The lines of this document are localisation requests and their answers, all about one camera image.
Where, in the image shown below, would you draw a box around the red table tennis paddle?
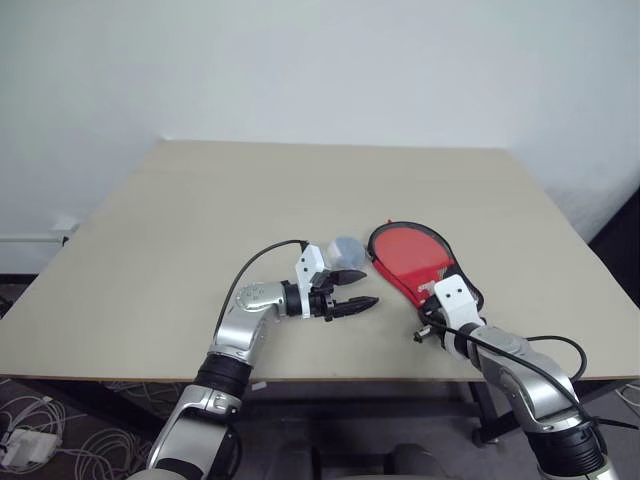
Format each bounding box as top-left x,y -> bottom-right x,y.
373,227 -> 454,347

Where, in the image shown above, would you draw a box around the dark cabinet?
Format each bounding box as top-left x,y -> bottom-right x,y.
587,182 -> 640,282

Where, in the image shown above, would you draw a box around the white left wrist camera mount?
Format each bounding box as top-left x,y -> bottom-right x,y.
292,243 -> 334,319

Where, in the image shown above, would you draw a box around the white floor cables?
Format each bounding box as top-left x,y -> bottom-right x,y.
0,378 -> 166,476

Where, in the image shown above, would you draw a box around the white wall cable duct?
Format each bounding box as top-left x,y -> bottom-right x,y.
0,215 -> 80,247

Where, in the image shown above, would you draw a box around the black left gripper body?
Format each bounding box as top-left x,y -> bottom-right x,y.
306,270 -> 340,324

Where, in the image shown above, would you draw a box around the white power strip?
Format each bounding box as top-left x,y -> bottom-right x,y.
0,427 -> 62,469

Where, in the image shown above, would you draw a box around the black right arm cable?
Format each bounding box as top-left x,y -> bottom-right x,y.
427,319 -> 636,432

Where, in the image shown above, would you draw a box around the black table frame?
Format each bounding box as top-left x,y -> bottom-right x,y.
0,375 -> 640,447

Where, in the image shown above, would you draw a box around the round white grey-blue object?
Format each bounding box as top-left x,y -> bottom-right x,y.
326,234 -> 367,271

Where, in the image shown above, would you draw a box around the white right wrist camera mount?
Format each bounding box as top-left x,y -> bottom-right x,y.
432,274 -> 487,332

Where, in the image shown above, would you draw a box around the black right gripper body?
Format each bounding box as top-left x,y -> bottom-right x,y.
418,297 -> 454,348

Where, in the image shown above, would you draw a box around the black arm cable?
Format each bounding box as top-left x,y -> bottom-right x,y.
211,240 -> 309,351
427,319 -> 636,432

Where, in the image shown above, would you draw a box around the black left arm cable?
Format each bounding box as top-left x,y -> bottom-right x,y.
211,240 -> 309,351

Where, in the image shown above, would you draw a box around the red black paddle case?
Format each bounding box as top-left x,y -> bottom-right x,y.
366,217 -> 485,312

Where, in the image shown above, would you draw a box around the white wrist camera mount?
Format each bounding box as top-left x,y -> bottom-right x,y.
432,274 -> 487,332
292,243 -> 334,319

